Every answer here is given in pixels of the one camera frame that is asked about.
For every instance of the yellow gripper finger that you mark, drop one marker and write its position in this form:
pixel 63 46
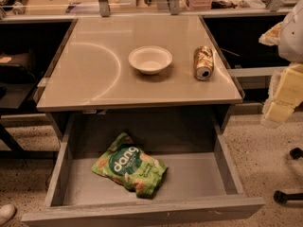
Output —
pixel 271 36

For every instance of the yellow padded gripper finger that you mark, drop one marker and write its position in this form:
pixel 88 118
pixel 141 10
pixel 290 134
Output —
pixel 285 94

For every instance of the green rice chip bag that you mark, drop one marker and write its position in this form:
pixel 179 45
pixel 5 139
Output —
pixel 125 163

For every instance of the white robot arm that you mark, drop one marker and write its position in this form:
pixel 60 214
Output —
pixel 290 45

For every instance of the open grey drawer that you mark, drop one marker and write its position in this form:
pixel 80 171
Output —
pixel 201 183

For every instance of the grey cabinet counter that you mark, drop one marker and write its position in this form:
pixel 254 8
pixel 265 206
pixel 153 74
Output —
pixel 93 71

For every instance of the dark bag on shelf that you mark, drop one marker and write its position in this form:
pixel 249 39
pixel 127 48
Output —
pixel 17 68

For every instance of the gold soda can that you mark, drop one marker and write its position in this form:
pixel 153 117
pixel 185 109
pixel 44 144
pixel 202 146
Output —
pixel 203 62

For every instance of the black chair base caster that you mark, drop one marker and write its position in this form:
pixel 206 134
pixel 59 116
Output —
pixel 281 197

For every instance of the white paper bowl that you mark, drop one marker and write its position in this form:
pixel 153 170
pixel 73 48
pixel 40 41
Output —
pixel 150 60

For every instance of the white shoe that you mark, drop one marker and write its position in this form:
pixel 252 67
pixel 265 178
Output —
pixel 7 212

